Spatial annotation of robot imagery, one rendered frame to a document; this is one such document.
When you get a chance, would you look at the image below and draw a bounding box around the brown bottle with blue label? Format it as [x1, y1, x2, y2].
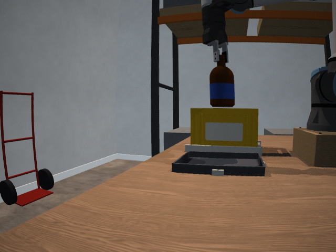
[209, 55, 235, 107]

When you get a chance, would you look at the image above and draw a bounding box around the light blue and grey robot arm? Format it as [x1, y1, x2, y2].
[230, 0, 336, 132]

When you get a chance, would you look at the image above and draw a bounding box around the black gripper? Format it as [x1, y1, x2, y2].
[201, 0, 235, 63]

